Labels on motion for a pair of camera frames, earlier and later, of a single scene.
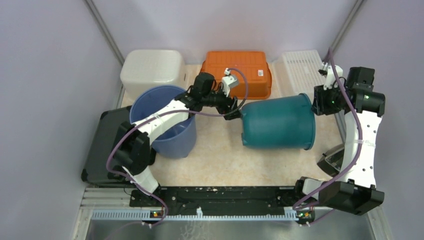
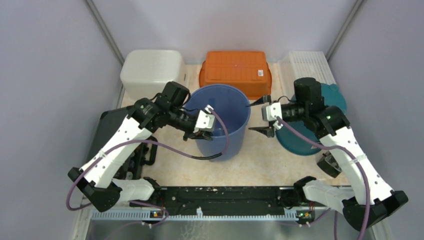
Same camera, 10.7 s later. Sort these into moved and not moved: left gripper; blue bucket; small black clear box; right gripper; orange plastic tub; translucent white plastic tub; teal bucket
Moved: teal bucket; left gripper; blue bucket; right gripper
Not moved: orange plastic tub; translucent white plastic tub; small black clear box
